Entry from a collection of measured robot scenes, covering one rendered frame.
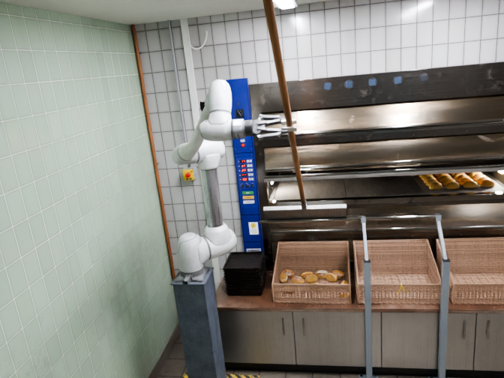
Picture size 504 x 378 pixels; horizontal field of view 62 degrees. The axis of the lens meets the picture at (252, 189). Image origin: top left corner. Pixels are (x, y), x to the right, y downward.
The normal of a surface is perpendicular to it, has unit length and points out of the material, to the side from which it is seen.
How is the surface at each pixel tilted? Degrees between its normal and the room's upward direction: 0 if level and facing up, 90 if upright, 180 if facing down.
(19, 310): 90
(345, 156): 70
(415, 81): 90
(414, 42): 90
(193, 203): 90
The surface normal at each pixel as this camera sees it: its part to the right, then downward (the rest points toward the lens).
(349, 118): -0.18, -0.05
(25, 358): 0.98, -0.04
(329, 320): -0.16, 0.29
